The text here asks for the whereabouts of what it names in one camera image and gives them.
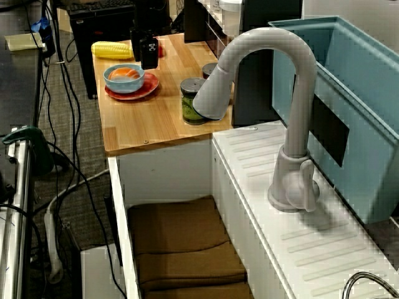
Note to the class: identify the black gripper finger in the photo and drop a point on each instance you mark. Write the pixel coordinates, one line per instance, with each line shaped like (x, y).
(135, 43)
(149, 57)

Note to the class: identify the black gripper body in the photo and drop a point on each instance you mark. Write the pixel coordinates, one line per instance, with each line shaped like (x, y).
(149, 26)

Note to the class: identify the red round plate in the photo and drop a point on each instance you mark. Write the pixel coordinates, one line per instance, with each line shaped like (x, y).
(150, 84)

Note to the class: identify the salmon sushi toy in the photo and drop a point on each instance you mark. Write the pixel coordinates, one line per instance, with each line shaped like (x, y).
(123, 74)

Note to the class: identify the light blue bowl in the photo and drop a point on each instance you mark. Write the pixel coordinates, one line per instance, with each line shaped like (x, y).
(124, 88)

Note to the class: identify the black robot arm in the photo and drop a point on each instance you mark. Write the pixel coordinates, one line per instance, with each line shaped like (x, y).
(151, 6)

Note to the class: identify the orange red toy carrot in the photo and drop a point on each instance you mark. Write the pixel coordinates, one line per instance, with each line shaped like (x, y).
(161, 51)

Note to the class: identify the yellow toy corn cob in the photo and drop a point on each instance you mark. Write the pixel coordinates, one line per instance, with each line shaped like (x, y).
(109, 50)

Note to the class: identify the black computer tower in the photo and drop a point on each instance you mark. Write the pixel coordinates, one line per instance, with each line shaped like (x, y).
(90, 34)

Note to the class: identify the dark lidded jar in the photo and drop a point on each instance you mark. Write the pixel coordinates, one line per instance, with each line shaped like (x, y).
(208, 69)

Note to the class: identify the black keyboard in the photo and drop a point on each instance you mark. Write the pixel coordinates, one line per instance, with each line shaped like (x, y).
(87, 7)

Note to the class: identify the green glass jar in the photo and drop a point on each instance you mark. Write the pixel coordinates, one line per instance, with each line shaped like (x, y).
(187, 107)

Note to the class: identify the white labelled canister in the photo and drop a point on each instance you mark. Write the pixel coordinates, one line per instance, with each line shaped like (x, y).
(215, 4)

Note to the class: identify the cardboard box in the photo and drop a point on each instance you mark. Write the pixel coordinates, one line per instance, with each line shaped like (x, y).
(64, 21)

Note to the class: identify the plain white jar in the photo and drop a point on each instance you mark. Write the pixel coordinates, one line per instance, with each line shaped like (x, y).
(232, 18)

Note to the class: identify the yellow note pad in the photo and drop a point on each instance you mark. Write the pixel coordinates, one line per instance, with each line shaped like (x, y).
(22, 42)

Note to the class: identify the white toy sink unit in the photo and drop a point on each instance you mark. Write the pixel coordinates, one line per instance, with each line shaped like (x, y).
(174, 174)

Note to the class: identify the green clamp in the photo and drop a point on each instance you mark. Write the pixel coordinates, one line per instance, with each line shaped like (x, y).
(37, 146)

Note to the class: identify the grey toy faucet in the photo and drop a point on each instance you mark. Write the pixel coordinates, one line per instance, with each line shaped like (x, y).
(297, 124)

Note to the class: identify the brown folded cloth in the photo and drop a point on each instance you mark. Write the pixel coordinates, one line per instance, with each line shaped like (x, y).
(180, 230)

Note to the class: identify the white power strip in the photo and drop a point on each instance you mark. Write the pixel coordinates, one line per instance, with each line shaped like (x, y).
(51, 243)

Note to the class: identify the teal plastic bin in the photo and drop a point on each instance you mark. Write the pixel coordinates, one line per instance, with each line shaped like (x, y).
(358, 93)

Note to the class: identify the white box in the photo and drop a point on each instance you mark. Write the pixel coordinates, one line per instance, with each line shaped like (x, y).
(99, 274)

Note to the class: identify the black upright post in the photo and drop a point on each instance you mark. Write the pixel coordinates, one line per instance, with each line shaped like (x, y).
(252, 93)

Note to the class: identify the silver metal frame rail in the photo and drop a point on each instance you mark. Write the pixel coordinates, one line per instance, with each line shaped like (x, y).
(18, 218)

